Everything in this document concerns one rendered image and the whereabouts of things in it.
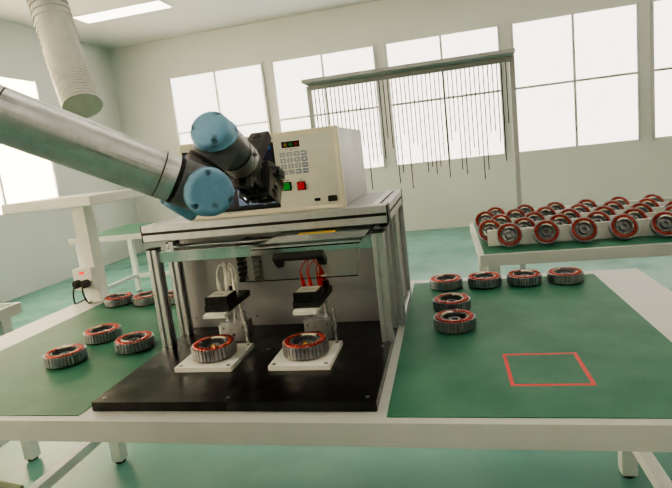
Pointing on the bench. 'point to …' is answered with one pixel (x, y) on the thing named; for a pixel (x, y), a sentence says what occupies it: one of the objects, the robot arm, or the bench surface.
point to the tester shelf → (376, 204)
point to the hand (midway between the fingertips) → (276, 187)
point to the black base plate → (260, 377)
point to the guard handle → (299, 257)
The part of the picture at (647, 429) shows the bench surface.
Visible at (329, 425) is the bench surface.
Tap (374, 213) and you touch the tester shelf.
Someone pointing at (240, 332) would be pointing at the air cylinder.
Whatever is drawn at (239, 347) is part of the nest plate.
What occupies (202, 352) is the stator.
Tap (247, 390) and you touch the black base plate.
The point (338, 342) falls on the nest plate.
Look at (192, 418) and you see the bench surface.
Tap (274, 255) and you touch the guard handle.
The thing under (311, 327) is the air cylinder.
